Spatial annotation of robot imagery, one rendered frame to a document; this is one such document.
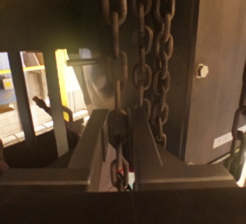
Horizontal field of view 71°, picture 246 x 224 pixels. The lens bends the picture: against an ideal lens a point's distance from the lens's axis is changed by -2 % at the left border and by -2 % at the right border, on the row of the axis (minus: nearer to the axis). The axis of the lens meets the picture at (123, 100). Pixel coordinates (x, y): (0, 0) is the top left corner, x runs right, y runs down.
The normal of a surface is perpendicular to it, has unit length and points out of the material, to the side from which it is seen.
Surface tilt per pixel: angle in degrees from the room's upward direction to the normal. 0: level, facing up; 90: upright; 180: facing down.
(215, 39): 90
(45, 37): 90
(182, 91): 90
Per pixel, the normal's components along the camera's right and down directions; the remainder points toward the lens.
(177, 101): -0.87, 0.17
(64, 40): 0.75, 0.18
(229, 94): 0.49, 0.25
